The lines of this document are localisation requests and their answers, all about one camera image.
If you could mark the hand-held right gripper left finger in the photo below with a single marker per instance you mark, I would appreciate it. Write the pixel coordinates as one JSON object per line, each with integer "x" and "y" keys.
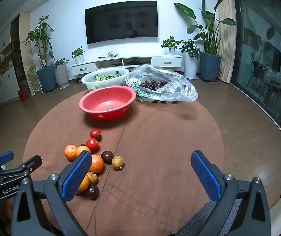
{"x": 77, "y": 174}

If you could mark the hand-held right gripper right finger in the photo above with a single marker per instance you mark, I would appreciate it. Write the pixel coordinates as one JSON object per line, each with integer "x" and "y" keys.
{"x": 205, "y": 177}

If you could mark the mandarin orange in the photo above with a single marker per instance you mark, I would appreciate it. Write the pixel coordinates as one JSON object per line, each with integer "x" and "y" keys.
{"x": 81, "y": 149}
{"x": 97, "y": 163}
{"x": 70, "y": 152}
{"x": 84, "y": 185}

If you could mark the tan round fruit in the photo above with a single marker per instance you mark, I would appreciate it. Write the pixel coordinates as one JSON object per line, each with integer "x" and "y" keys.
{"x": 117, "y": 162}
{"x": 93, "y": 177}

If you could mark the dark purple passion fruit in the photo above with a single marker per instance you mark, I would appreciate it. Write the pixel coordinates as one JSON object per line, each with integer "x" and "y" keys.
{"x": 92, "y": 191}
{"x": 107, "y": 156}

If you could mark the red tomato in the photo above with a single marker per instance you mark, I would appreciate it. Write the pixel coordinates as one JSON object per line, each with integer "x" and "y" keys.
{"x": 95, "y": 134}
{"x": 92, "y": 144}

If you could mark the red plastic basin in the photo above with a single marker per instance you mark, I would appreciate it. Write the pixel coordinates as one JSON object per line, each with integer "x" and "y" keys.
{"x": 98, "y": 113}

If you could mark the person's grey trousers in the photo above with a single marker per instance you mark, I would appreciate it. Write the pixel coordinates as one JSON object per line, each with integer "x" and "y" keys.
{"x": 199, "y": 220}

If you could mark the red waste bin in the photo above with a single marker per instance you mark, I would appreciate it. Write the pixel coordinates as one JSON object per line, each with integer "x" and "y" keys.
{"x": 23, "y": 95}

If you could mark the tall leafy tree blue pot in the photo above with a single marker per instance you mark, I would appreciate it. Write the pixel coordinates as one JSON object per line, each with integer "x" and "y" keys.
{"x": 47, "y": 78}

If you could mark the white plastic basin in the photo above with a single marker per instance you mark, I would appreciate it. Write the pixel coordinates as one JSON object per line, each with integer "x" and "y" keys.
{"x": 88, "y": 83}

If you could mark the clear plastic bag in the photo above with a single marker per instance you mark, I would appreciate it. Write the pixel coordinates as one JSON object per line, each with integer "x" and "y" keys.
{"x": 179, "y": 88}

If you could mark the small plant ribbed grey pot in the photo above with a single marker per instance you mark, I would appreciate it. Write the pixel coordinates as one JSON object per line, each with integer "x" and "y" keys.
{"x": 61, "y": 75}

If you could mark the green leafy vegetables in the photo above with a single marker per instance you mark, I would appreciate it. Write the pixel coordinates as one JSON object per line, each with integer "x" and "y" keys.
{"x": 103, "y": 77}

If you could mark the pile of dark cherries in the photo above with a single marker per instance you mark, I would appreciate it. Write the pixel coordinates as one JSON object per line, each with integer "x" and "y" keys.
{"x": 152, "y": 84}

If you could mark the broad-leaf plant blue pot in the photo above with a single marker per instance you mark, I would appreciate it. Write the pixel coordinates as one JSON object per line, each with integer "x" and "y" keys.
{"x": 210, "y": 66}

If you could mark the bushy plant tall white pot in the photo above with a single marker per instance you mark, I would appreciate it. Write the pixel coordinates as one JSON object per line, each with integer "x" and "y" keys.
{"x": 190, "y": 66}

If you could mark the small plant white pot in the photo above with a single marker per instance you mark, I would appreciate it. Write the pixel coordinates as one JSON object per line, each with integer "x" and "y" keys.
{"x": 79, "y": 59}
{"x": 169, "y": 51}

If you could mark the white television cabinet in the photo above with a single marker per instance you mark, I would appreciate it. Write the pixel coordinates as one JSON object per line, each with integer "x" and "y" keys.
{"x": 165, "y": 61}

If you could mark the glass sliding door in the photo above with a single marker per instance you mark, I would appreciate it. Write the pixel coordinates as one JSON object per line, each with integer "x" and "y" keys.
{"x": 253, "y": 54}

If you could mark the beige curtain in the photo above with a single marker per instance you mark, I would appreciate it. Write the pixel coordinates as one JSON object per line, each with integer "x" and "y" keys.
{"x": 225, "y": 9}

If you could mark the white wall cabinets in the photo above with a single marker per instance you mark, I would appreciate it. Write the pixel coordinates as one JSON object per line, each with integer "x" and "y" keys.
{"x": 5, "y": 78}

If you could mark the black wall television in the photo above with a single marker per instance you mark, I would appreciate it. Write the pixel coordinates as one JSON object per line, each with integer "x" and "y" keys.
{"x": 120, "y": 22}

